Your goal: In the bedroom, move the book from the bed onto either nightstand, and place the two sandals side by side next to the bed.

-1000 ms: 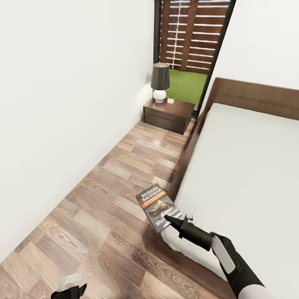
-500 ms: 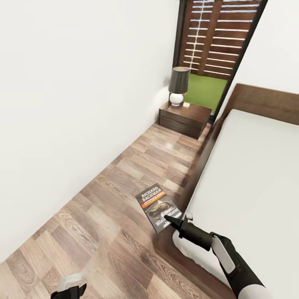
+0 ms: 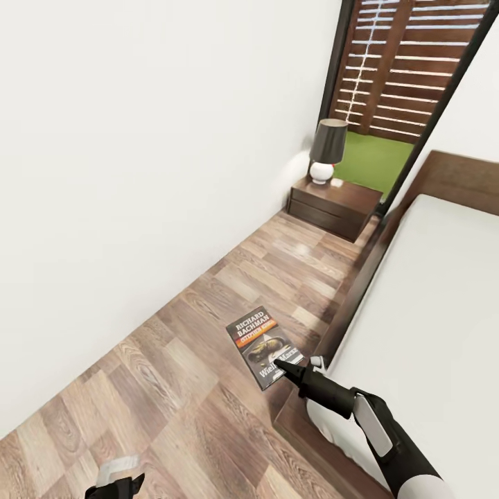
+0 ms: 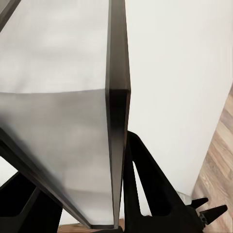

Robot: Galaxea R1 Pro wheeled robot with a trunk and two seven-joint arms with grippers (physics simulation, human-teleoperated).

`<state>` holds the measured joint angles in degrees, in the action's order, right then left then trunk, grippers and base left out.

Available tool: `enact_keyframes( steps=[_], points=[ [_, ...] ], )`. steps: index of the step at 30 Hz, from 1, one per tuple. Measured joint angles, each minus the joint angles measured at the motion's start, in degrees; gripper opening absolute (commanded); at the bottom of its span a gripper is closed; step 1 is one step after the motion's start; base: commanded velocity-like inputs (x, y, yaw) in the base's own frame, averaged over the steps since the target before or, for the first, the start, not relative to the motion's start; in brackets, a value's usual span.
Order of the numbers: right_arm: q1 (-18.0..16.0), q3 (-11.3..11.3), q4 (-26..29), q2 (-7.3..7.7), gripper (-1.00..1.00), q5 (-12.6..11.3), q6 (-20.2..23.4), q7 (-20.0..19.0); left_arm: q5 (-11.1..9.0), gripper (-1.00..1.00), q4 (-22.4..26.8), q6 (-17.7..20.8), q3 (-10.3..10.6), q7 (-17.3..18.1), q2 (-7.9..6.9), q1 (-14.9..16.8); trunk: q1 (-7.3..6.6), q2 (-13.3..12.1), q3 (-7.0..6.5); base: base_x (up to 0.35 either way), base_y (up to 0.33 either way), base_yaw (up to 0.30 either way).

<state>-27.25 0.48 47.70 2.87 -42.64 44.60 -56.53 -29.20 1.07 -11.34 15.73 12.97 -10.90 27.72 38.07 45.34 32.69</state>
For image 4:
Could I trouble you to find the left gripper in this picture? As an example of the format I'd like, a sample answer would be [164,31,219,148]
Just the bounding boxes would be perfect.
[186,198,228,230]

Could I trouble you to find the hardback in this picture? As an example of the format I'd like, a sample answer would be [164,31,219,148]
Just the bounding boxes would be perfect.
[0,0,131,230]

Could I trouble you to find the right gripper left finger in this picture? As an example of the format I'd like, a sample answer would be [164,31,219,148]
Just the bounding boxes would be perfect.
[0,171,63,233]

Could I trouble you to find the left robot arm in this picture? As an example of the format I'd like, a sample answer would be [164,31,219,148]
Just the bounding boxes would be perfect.
[92,191,228,233]

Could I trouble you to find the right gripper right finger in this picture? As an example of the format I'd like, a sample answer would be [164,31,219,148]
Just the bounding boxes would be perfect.
[123,131,203,233]

